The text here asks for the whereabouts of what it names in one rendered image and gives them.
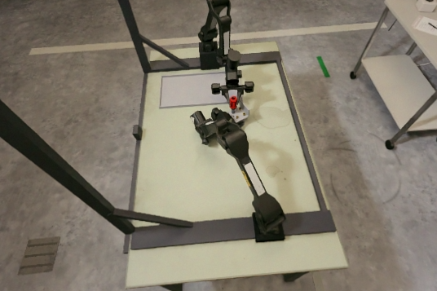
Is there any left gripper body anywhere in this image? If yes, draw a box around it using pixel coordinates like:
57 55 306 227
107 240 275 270
211 81 254 95

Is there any red and black nut driver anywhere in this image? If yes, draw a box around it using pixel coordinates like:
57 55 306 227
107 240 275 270
229 96 237 113

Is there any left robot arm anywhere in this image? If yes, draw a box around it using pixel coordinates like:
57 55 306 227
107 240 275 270
198 0 242 84

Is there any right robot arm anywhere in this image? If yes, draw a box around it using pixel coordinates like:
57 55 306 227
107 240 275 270
190 109 286 235

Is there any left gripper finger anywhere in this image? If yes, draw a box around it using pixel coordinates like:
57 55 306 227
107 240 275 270
236 87 245 105
221 88 230 106

